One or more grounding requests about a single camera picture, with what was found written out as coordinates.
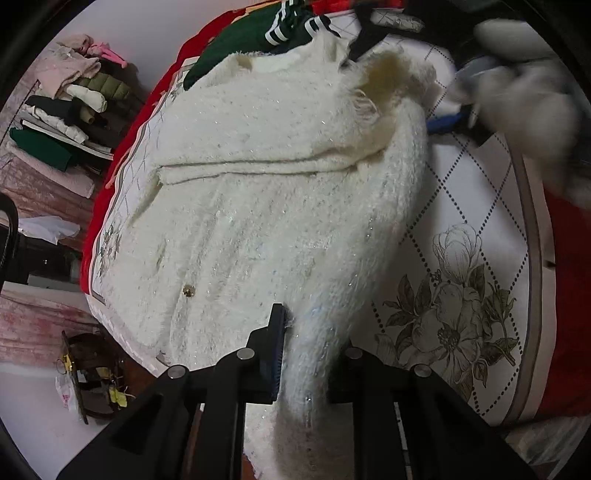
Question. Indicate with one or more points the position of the grey gloved hand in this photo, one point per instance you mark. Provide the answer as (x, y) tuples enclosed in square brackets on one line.
[(521, 89)]

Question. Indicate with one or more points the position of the red floral blanket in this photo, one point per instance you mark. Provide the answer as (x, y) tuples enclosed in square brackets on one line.
[(477, 184)]

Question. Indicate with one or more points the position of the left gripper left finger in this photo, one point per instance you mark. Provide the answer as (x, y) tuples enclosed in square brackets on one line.
[(189, 424)]

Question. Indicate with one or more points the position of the white diamond floral cloth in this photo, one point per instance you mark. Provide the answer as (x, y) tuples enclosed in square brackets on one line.
[(457, 324)]

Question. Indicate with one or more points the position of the clothes rack with garments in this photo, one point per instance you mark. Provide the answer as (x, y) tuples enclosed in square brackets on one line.
[(78, 112)]

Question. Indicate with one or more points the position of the dark basket on floor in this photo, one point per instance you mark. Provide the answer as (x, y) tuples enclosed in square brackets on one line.
[(95, 372)]

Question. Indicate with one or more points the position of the white fluffy sweater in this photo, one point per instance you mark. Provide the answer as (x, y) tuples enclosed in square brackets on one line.
[(274, 179)]

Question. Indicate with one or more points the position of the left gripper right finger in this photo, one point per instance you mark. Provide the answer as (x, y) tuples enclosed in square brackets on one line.
[(410, 424)]

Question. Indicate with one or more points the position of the green striped garment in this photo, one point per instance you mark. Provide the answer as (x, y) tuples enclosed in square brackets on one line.
[(274, 30)]

